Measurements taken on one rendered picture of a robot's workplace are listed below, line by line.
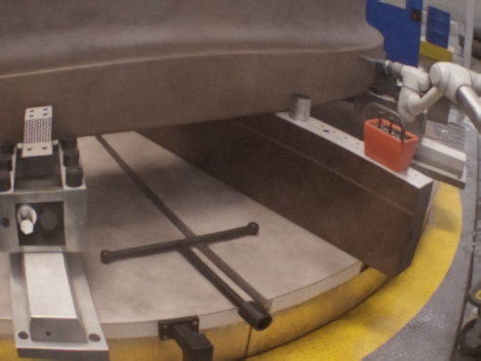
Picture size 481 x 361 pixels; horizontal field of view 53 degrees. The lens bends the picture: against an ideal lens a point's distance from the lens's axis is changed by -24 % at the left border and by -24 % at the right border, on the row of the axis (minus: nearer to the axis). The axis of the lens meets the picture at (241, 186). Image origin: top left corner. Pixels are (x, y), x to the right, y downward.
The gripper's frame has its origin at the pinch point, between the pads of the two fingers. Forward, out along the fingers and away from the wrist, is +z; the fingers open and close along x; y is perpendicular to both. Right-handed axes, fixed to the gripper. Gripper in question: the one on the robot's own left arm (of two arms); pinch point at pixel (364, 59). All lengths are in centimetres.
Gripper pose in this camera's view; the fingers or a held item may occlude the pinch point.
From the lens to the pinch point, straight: 282.0
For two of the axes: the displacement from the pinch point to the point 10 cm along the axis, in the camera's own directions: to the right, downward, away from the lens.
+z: -8.4, -3.2, 4.4
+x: -5.3, 3.0, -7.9
